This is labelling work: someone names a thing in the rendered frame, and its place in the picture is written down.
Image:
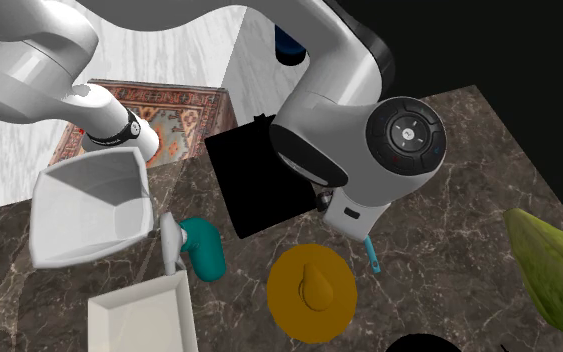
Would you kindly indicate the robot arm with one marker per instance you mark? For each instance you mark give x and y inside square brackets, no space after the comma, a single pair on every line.
[325,117]

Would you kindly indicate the black square box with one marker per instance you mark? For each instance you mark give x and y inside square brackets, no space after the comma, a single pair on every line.
[252,185]

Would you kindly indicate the teal spray bottle white head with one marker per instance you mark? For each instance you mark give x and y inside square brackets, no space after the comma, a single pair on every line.
[205,253]

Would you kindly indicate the patterned robot stand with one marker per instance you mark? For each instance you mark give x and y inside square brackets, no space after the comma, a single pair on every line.
[183,117]

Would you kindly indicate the mustard round lid with knob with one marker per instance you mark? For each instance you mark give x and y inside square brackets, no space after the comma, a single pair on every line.
[310,292]

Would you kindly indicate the teal pen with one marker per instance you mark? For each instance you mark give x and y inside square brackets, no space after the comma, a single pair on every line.
[372,256]

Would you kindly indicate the dark blue cylinder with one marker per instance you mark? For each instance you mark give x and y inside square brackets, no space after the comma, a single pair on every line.
[288,46]

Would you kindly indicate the white rectangular tray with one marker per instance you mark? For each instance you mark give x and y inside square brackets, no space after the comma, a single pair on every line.
[139,317]

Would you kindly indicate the white square bowl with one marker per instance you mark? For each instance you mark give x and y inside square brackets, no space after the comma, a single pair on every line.
[81,214]

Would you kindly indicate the black round object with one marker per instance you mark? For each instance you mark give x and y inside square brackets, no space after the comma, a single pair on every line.
[422,343]

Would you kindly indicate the green leaf-shaped object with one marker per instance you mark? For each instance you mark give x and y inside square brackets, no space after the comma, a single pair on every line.
[554,273]

